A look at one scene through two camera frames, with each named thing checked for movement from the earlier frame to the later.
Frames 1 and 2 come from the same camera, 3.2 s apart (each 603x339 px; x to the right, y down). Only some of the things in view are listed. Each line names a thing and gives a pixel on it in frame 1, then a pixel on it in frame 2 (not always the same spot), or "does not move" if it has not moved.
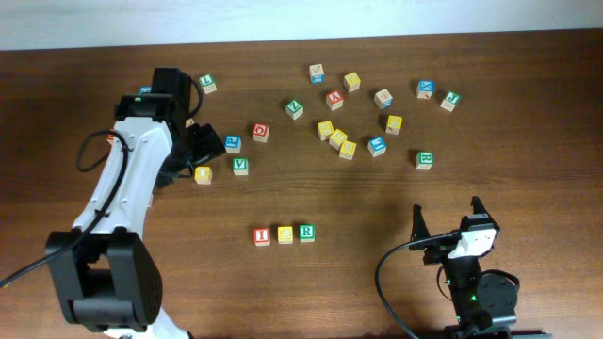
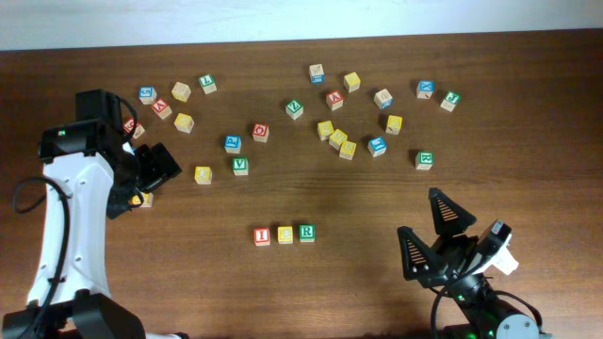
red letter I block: [262, 236] does not move
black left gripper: [208, 143] -> [159, 163]
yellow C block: [285, 234] does not move
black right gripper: [436, 252] -> [453, 258]
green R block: [307, 233] does not move
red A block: [334, 100] does not move
